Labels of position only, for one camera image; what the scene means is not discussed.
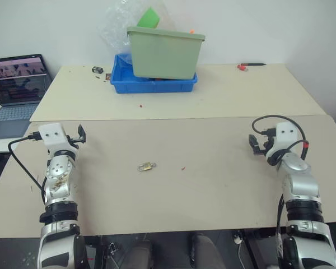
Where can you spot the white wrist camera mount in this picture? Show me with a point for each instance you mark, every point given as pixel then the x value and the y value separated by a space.
pixel 53 135
pixel 285 134

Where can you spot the green foam block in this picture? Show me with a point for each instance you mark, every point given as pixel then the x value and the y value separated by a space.
pixel 148 18

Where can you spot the dark rounded shape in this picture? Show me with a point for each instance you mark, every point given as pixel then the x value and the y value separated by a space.
pixel 205 252
pixel 140 255

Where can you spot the small black box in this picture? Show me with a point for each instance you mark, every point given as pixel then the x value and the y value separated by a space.
pixel 97 69

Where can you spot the open laptop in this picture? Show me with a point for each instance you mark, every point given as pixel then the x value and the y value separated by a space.
pixel 14 89

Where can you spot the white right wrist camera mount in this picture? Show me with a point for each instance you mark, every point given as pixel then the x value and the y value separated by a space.
pixel 285 134

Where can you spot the green plastic bin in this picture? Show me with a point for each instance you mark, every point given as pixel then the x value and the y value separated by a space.
pixel 165 53

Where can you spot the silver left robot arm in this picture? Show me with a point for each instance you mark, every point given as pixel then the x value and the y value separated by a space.
pixel 57 179

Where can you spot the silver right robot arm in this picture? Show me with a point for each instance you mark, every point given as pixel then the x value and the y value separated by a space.
pixel 302 185

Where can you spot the blue plastic tray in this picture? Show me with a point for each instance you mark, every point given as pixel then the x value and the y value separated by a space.
pixel 154 84

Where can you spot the clear plastic bag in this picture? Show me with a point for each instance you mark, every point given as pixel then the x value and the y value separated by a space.
pixel 114 30

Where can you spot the brass padlock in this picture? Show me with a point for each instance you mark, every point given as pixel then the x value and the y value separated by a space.
pixel 144 167

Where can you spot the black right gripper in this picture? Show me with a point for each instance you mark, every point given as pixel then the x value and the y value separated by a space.
pixel 268 140

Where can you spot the small brown scrap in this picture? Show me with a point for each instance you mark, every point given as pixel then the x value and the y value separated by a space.
pixel 108 76

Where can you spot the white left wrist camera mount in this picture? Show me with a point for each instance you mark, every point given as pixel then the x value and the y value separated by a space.
pixel 53 135

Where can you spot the pale beige table board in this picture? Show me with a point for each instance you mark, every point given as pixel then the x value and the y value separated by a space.
pixel 212 95

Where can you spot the grey beige table board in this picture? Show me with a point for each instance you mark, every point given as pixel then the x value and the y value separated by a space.
pixel 184 196

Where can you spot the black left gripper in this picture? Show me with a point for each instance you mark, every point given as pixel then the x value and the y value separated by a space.
pixel 72 140

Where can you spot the red clip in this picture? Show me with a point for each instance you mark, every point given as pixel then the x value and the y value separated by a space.
pixel 242 67

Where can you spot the black pen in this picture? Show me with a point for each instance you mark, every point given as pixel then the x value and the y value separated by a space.
pixel 254 64

